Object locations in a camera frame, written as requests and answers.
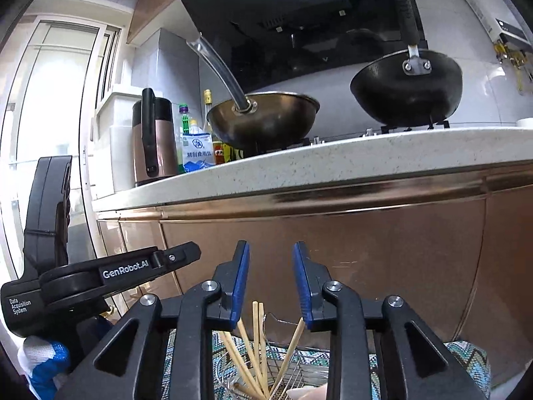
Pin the white gas water heater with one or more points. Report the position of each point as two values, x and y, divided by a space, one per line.
495 4

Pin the white storage box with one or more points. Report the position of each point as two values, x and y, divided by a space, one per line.
118 141

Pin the blue white salt bag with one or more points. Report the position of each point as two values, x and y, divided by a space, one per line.
199 154

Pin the person's left hand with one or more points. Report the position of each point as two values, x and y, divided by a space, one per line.
43 362

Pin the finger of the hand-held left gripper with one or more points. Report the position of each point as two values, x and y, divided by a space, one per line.
166 260

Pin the brown metal wok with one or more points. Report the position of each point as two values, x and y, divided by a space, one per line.
266 121

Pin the brown kitchen cabinet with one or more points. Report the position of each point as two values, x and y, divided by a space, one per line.
374 258

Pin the yellow cap small bottle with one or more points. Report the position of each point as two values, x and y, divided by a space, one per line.
194 127

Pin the copper black electric kettle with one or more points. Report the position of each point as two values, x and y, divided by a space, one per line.
152 141

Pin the black range hood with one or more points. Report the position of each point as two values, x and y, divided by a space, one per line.
291 21

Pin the gas stove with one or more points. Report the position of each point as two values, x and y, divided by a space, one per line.
354 135

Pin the brown wall cabinet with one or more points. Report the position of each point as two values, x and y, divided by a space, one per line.
166 0

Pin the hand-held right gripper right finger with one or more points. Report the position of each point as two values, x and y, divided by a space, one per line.
303 283

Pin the dark sauce bottle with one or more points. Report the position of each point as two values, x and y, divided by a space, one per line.
233 152

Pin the brass pipe valves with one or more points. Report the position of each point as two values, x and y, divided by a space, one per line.
514 60

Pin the wooden chopstick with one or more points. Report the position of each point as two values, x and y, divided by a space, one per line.
255 325
262 333
246 341
233 354
291 350

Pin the glass sliding door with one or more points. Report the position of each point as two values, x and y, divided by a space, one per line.
50 91

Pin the black frying pan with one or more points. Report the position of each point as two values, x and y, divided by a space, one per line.
408 87

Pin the red label jar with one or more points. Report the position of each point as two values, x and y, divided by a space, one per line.
218 153

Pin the tall clear glass bottle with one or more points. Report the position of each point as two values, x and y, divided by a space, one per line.
208 108

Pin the green cap plastic bottle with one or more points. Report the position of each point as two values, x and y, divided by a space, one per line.
184 125

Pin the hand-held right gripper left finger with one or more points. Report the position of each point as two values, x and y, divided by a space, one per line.
239 283

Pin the white ceramic spoon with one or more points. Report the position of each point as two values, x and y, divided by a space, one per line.
308 393

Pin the zigzag patterned mat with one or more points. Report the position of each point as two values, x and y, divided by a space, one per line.
466 358

